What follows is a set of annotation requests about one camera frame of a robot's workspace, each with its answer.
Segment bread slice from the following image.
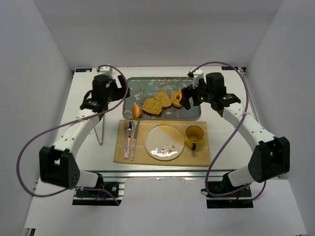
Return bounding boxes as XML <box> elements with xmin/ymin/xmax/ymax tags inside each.
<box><xmin>155</xmin><ymin>91</ymin><xmax>172</xmax><ymax>109</ymax></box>
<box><xmin>142</xmin><ymin>98</ymin><xmax>163</xmax><ymax>115</ymax></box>

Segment metal serving tongs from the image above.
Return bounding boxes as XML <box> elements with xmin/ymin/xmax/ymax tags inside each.
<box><xmin>94</xmin><ymin>116</ymin><xmax>105</xmax><ymax>146</ymax></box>

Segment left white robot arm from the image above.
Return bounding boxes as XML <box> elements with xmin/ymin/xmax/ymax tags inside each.
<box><xmin>39</xmin><ymin>73</ymin><xmax>129</xmax><ymax>189</ymax></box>

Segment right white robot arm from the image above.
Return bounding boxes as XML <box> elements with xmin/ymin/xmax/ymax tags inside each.
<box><xmin>180</xmin><ymin>69</ymin><xmax>290</xmax><ymax>191</ymax></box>

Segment orange bagel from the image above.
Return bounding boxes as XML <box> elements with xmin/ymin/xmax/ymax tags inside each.
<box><xmin>171</xmin><ymin>91</ymin><xmax>182</xmax><ymax>108</ymax></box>

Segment orange sesame bun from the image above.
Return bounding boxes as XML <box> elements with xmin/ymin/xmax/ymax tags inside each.
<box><xmin>132</xmin><ymin>104</ymin><xmax>142</xmax><ymax>118</ymax></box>

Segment blue floral tray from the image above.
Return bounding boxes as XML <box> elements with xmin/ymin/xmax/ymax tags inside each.
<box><xmin>123</xmin><ymin>77</ymin><xmax>201</xmax><ymax>120</ymax></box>

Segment yellow mug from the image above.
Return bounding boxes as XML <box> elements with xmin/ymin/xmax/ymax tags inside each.
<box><xmin>185</xmin><ymin>125</ymin><xmax>204</xmax><ymax>150</ymax></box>

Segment white and yellow plate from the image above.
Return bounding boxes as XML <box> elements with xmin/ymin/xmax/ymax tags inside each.
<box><xmin>144</xmin><ymin>124</ymin><xmax>185</xmax><ymax>161</ymax></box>

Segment yellow placemat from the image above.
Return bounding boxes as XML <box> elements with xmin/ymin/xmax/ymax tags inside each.
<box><xmin>113</xmin><ymin>120</ymin><xmax>211</xmax><ymax>167</ymax></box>

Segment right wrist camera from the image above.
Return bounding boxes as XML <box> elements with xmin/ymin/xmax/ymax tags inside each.
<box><xmin>188</xmin><ymin>68</ymin><xmax>204</xmax><ymax>87</ymax></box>

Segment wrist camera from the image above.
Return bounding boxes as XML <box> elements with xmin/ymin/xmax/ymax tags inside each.
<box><xmin>188</xmin><ymin>68</ymin><xmax>204</xmax><ymax>87</ymax></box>
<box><xmin>96</xmin><ymin>66</ymin><xmax>115</xmax><ymax>79</ymax></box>

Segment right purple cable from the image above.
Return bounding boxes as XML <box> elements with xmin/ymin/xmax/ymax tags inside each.
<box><xmin>190</xmin><ymin>61</ymin><xmax>267</xmax><ymax>202</ymax></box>

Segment purple cable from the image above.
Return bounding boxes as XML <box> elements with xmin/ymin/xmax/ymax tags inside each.
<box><xmin>16</xmin><ymin>64</ymin><xmax>130</xmax><ymax>206</ymax></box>
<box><xmin>190</xmin><ymin>61</ymin><xmax>267</xmax><ymax>202</ymax></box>

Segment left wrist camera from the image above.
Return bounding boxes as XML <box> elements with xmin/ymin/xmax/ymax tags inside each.
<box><xmin>96</xmin><ymin>66</ymin><xmax>115</xmax><ymax>79</ymax></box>

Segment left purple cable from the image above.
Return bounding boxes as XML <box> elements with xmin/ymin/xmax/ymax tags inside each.
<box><xmin>16</xmin><ymin>64</ymin><xmax>130</xmax><ymax>206</ymax></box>

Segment pink handled fork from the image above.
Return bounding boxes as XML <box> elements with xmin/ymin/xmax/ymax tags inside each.
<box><xmin>124</xmin><ymin>120</ymin><xmax>130</xmax><ymax>159</ymax></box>

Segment pink handled spoon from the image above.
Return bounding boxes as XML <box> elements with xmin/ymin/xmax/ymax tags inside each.
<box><xmin>125</xmin><ymin>121</ymin><xmax>134</xmax><ymax>159</ymax></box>

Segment pink handled knife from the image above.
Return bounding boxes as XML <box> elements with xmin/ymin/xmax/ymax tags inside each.
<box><xmin>131</xmin><ymin>121</ymin><xmax>140</xmax><ymax>161</ymax></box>

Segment aluminium frame rail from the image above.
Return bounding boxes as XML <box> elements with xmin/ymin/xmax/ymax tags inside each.
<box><xmin>86</xmin><ymin>168</ymin><xmax>247</xmax><ymax>180</ymax></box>

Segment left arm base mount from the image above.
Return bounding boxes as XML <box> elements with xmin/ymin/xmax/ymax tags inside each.
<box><xmin>72</xmin><ymin>176</ymin><xmax>126</xmax><ymax>206</ymax></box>

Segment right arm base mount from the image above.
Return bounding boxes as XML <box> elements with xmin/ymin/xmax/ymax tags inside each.
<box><xmin>201</xmin><ymin>181</ymin><xmax>253</xmax><ymax>209</ymax></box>

